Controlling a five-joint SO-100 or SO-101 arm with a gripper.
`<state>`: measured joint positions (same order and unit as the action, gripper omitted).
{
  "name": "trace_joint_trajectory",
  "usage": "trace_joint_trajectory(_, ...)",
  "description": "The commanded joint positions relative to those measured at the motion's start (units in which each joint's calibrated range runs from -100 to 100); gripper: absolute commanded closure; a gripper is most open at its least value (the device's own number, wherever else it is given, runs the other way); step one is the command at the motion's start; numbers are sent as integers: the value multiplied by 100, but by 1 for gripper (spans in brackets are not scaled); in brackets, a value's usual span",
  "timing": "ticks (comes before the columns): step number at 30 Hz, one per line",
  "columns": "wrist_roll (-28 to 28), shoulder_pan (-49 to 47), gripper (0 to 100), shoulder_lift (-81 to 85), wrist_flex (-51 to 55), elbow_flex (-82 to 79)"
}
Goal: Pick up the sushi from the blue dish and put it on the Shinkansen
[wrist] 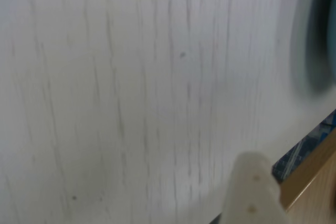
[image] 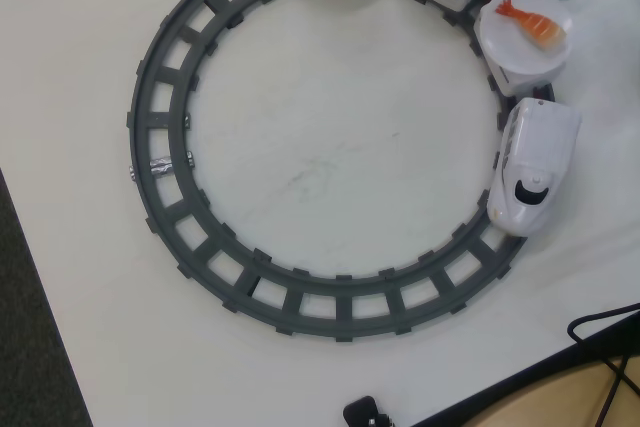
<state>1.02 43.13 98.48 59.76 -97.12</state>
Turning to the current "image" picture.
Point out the white Shinkansen toy locomotive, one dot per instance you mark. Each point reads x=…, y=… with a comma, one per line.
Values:
x=540, y=147

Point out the orange shrimp sushi toy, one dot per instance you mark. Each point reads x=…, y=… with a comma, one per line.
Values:
x=542, y=29

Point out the crumpled aluminium foil strip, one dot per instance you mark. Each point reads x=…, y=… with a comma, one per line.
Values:
x=161, y=166

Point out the grey circular toy train track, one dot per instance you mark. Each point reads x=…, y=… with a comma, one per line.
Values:
x=160, y=97

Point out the black plastic device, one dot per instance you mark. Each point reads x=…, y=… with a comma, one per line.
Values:
x=362, y=409

